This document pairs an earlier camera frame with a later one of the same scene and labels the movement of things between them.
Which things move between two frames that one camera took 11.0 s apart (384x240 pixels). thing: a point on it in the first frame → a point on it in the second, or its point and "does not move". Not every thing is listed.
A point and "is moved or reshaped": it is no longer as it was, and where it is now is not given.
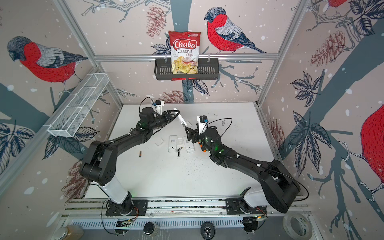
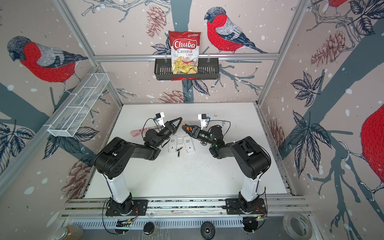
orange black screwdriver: x=204 y=150 is moved or reshaped
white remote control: x=189 y=146 does not move
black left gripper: x=168 y=117 → x=171 y=127
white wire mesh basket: x=76 y=109 does not move
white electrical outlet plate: x=172 y=143 does not move
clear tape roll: x=297 y=226 does not move
